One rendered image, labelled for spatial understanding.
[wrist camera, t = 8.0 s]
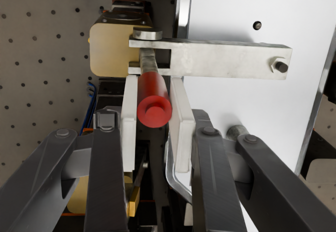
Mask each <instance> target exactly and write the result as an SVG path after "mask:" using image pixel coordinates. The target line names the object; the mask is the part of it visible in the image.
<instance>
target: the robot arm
mask: <svg viewBox="0 0 336 232"><path fill-rule="evenodd" d="M137 92H138V76H136V75H130V74H129V75H128V76H126V82H125V89H124V96H123V103H122V106H106V107H104V108H103V109H99V110H96V111H95V112H94V113H93V133H91V134H88V135H83V136H78V133H77V132H76V131H75V130H73V129H69V128H61V129H60V128H59V129H56V130H54V131H52V132H50V133H49V134H48V135H47V136H46V138H45V139H44V140H43V141H42V142H41V143H40V144H39V145H38V146H37V147H36V149H35V150H34V151H33V152H32V153H31V154H30V155H29V156H28V157H27V159H26V160H25V161H24V162H23V163H22V164H21V165H20V166H19V167H18V169H17V170H16V171H15V172H14V173H13V174H12V175H11V176H10V177H9V179H8V180H7V181H6V182H5V183H4V184H3V185H2V186H1V187H0V232H52V231H53V230H54V228H55V226H56V224H57V222H58V220H59V218H60V217H61V215H62V213H63V211H64V209H65V207H66V205H67V204H68V202H69V200H70V198H71V196H72V194H73V192H74V191H75V189H76V187H77V185H78V183H79V180H80V177H85V176H89V177H88V187H87V197H86V208H85V218H84V229H83V232H130V230H129V229H128V220H127V207H126V194H125V181H124V172H132V170H135V145H136V120H137ZM169 100H170V103H171V107H172V114H171V118H170V120H169V121H168V123H169V130H170V137H171V144H172V152H173V159H174V166H175V171H177V173H188V172H190V168H191V173H190V181H189V186H191V195H192V215H193V232H248V230H247V227H246V223H245V219H244V215H243V212H242V208H241V204H242V206H243V207H244V209H245V211H246V212H247V214H248V216H249V217H250V219H251V220H252V222H253V224H254V225H255V227H256V229H257V230H258V232H336V216H335V215H334V214H333V213H332V212H331V211H330V210H329V209H328V207H327V206H326V205H325V204H324V203H323V202H322V201H321V200H320V199H319V198H318V197H317V196H316V195H315V194H314V193H313V192H312V191H311V190H310V189H309V188H308V187H307V186H306V185H305V184H304V183H303V182H302V181H301V179H300V178H299V177H298V176H297V175H296V174H295V173H294V172H293V171H292V170H291V169H290V168H289V167H288V166H287V165H286V164H285V163H284V162H283V161H282V160H281V159H280V158H279V157H278V156H277V155H276V154H275V152H274V151H273V150H272V149H271V148H270V147H269V146H268V145H267V144H266V143H265V142H264V141H263V140H262V139H261V138H259V137H257V136H255V135H253V134H252V135H251V134H240V135H239V136H237V139H236V141H234V140H229V139H225V138H223V136H222V133H221V132H220V131H219V130H218V129H216V128H214V127H213V124H212V122H211V120H210V118H209V115H208V113H207V112H206V111H204V110H203V109H191V106H190V103H189V100H188V97H187V93H186V90H185V87H184V84H183V81H182V79H181V78H180V77H172V78H171V79H170V91H169ZM240 202H241V204H240Z"/></svg>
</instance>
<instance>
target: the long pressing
mask: <svg viewBox="0 0 336 232"><path fill-rule="evenodd" d="M255 21H260V22H261V28H260V29H259V30H254V29H253V23H254V22H255ZM172 38H177V39H195V40H212V41H230V42H248V43H267V44H283V45H285V46H288V47H290V48H292V55H291V59H290V63H289V67H288V72H287V76H286V79H285V80H273V79H249V78H225V77H201V76H176V75H169V80H168V96H169V97H170V85H171V79H172V78H173V77H178V78H180V79H182V82H183V85H184V88H185V91H186V95H187V98H188V101H189V104H190V107H191V109H201V110H204V111H205V112H207V113H208V116H209V118H210V121H211V123H212V125H213V127H214V128H215V129H218V130H219V131H220V132H221V134H222V137H223V138H224V139H227V138H226V134H227V131H228V130H229V129H230V128H231V127H233V126H235V125H242V126H244V127H246V129H247V130H248V132H249V133H250V134H251V135H255V136H257V137H259V138H260V139H262V140H263V141H264V142H265V143H266V144H267V145H268V146H269V147H270V148H271V149H272V150H273V151H274V153H275V154H276V155H277V156H278V157H279V158H280V159H281V160H282V161H283V162H284V163H285V164H286V165H287V166H288V167H289V168H290V169H291V170H292V171H293V172H294V173H295V174H296V175H297V176H298V177H299V175H300V172H301V169H302V165H303V162H304V159H305V155H306V152H307V148H308V145H309V141H310V138H311V135H312V131H313V128H314V124H315V121H316V117H317V114H318V111H319V107H320V104H321V100H322V97H323V93H324V90H325V87H326V83H327V80H328V76H329V73H330V69H331V66H332V63H333V59H334V56H335V52H336V0H175V4H174V17H173V29H172ZM191 169H192V163H191V164H190V171H188V173H178V172H177V171H176V170H175V163H174V156H173V148H172V141H171V134H170V127H169V122H167V123H166V124H165V131H164V144H163V156H162V173H163V177H164V180H165V182H166V183H167V184H168V185H169V186H170V187H171V188H172V189H173V190H174V191H175V192H176V193H178V194H179V195H180V196H181V197H182V198H183V199H185V200H186V201H187V202H188V203H189V204H190V205H191V206H193V205H192V186H189V184H190V177H191Z"/></svg>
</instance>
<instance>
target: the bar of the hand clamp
mask: <svg viewBox="0 0 336 232"><path fill-rule="evenodd" d="M128 46H129V47H135V48H154V49H170V50H169V63H156V64H157V68H158V73H159V74H160V75H165V76H189V77H213V78H237V79H261V80H285V79H286V77H287V73H288V69H289V65H290V60H291V56H292V52H293V49H292V48H291V47H289V46H286V45H284V44H274V43H265V42H260V43H256V42H238V41H221V40H203V39H185V38H168V37H162V39H159V40H146V39H138V38H134V37H133V36H132V35H130V36H129V39H128ZM128 74H141V69H140V63H139V62H132V61H130V62H128Z"/></svg>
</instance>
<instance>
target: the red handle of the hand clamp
mask: <svg viewBox="0 0 336 232"><path fill-rule="evenodd" d="M139 64H140V77H139V78H138V80H137V117H138V119H139V120H140V122H141V123H142V124H143V125H145V126H147V127H150V128H159V127H162V126H164V125H165V124H166V123H168V121H169V120H170V119H171V117H172V105H171V102H170V98H169V95H168V91H167V88H166V84H165V80H164V79H163V77H162V76H161V75H160V74H159V71H158V67H157V63H156V59H155V52H154V49H153V48H144V47H141V48H140V49H139Z"/></svg>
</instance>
